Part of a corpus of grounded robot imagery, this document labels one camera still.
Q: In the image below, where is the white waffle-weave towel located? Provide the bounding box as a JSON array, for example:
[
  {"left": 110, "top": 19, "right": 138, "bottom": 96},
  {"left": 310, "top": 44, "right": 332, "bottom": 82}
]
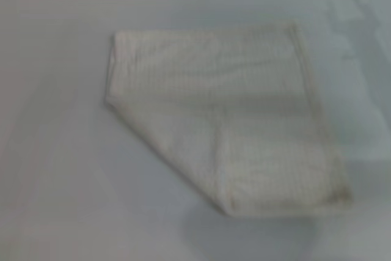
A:
[{"left": 103, "top": 20, "right": 356, "bottom": 218}]

